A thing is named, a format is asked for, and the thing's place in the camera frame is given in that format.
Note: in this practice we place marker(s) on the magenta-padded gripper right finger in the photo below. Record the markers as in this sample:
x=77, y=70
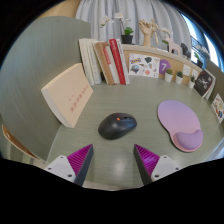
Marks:
x=165, y=166

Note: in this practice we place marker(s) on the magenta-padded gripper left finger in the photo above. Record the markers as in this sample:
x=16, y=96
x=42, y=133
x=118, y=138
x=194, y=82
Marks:
x=61, y=166

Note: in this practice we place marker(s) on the black computer mouse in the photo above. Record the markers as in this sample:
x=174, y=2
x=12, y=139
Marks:
x=115, y=126

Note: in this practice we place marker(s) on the purple mouse pad with wrist rest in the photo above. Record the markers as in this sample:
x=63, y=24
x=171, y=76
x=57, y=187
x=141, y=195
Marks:
x=178, y=120

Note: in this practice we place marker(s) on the beige book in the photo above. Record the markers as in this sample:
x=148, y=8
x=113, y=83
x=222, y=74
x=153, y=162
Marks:
x=68, y=93

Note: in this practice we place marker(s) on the colourful sticker card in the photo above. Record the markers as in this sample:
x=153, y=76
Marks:
x=219, y=107

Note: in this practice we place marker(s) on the small potted green plant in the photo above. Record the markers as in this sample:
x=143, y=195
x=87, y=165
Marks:
x=168, y=77
x=191, y=84
x=179, y=80

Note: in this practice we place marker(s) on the black book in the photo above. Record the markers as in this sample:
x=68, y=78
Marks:
x=203, y=83

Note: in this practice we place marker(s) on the round purple sign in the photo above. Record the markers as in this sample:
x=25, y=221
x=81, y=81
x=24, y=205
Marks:
x=164, y=66

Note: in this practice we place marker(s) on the white sticker sheet card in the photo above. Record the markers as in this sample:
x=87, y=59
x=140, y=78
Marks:
x=144, y=66

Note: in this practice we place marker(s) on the grey-green desk partition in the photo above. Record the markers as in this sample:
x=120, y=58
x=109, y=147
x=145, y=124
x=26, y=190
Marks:
x=30, y=66
x=216, y=75

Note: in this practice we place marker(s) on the white books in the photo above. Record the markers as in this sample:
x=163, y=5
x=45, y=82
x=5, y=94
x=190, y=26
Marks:
x=89, y=61

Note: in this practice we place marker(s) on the tan book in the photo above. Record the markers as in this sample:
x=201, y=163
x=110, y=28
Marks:
x=103, y=63

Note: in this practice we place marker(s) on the small red and white book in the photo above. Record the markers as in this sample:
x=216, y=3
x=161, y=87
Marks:
x=110, y=65

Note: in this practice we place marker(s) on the wooden desk shelf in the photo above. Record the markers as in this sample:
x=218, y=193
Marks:
x=150, y=50

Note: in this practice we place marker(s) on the black horse figure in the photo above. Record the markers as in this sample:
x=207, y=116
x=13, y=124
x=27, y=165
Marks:
x=185, y=50

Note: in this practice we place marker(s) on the pink horse figure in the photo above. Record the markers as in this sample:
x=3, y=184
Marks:
x=175, y=48

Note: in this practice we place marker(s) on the window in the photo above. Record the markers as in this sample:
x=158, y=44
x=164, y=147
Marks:
x=210, y=46

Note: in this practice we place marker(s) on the white orchid flowers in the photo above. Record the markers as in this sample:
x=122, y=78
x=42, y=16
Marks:
x=165, y=32

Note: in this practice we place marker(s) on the wooden hand model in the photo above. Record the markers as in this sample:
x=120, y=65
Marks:
x=145, y=31

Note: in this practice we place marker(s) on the grey curtain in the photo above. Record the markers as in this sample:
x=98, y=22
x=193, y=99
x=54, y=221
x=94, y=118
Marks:
x=140, y=10

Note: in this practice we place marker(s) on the white wall socket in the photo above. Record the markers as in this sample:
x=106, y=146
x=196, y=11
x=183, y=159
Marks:
x=187, y=70
x=195, y=74

